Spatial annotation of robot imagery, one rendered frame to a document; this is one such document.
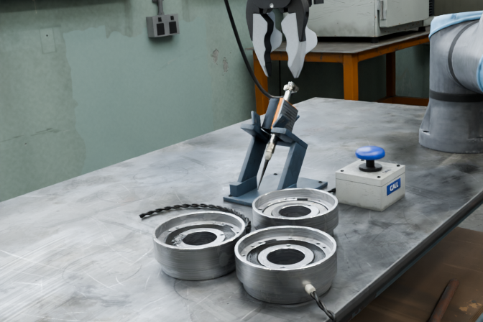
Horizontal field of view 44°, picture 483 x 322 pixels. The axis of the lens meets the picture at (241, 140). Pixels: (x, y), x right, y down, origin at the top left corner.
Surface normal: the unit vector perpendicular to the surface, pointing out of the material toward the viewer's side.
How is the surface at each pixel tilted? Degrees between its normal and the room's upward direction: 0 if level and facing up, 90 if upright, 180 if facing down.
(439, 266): 0
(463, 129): 72
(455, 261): 0
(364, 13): 88
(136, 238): 0
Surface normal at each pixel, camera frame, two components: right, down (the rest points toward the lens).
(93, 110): 0.76, 0.11
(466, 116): -0.27, -0.04
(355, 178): -0.65, 0.24
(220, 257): 0.46, 0.20
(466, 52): -0.98, -0.16
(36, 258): -0.07, -0.96
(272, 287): -0.30, 0.26
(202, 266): 0.11, 0.25
